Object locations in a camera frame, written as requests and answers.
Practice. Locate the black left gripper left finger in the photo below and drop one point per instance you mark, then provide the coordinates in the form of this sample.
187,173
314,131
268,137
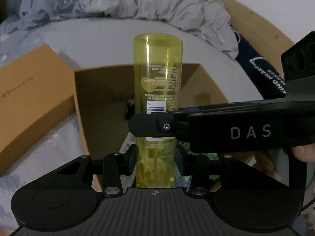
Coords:
112,167

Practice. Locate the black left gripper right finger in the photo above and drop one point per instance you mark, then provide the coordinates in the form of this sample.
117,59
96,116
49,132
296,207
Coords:
199,167

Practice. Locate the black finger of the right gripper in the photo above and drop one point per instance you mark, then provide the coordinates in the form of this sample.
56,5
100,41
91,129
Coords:
154,125

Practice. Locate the yellow transparent spray bottle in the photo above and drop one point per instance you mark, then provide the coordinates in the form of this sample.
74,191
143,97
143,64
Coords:
157,62

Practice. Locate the person's right hand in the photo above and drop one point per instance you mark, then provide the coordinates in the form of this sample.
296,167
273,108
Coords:
265,164

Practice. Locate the open orange cardboard box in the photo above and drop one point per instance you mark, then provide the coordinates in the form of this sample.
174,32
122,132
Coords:
102,93

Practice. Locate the wooden headboard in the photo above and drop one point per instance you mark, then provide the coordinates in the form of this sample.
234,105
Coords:
264,37

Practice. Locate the orange cardboard box lid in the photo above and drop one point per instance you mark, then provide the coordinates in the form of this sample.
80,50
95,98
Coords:
37,93

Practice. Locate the grey blue crumpled duvet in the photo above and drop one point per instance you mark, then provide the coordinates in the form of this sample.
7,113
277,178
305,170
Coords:
206,19

